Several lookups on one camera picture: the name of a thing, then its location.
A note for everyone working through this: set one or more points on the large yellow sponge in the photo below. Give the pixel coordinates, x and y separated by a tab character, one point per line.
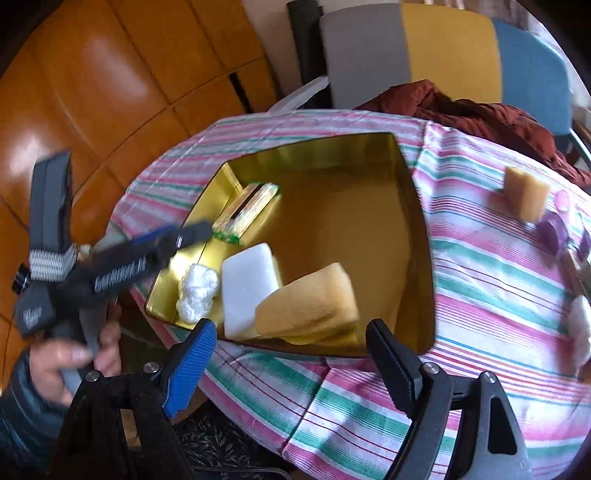
304	300

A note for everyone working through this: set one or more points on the black chair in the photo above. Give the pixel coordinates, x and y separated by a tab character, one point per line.
304	46

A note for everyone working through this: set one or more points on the dark red cloth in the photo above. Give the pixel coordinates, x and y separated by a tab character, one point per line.
485	120

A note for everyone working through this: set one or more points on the pale pink cap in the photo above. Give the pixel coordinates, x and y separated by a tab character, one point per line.
561	201

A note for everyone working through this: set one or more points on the grey yellow blue chair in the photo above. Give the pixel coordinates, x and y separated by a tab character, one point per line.
443	50

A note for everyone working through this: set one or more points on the striped tablecloth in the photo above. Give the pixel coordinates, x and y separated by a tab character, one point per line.
485	286

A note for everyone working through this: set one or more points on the clear green packet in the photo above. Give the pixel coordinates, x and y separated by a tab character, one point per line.
244	210

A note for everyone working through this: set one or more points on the person's left hand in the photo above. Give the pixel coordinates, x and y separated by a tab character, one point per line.
51	364

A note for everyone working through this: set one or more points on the person's left forearm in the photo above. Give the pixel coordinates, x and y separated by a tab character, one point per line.
23	415

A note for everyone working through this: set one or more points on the purple cap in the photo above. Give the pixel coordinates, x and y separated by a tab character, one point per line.
584	244
551	233

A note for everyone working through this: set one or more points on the gold tin box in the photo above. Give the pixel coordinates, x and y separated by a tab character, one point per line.
341	221

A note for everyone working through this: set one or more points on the small yellow sponge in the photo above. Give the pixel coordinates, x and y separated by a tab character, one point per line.
524	191

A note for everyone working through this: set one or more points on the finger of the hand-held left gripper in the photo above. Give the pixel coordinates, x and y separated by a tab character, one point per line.
147	240
194	233

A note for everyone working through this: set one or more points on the dark patterned rug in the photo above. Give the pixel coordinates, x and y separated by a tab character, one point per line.
217	438

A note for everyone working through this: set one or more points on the white sponge block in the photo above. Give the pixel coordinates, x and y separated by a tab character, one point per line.
244	286

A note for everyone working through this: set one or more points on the white crumpled plastic bag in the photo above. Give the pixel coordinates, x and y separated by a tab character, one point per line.
196	290
582	332

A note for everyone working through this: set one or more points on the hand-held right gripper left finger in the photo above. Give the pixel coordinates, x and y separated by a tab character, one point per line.
189	369

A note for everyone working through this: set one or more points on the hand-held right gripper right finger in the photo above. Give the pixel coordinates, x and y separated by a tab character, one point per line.
392	369

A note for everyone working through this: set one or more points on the white chair armrest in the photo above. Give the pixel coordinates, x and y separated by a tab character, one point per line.
295	94

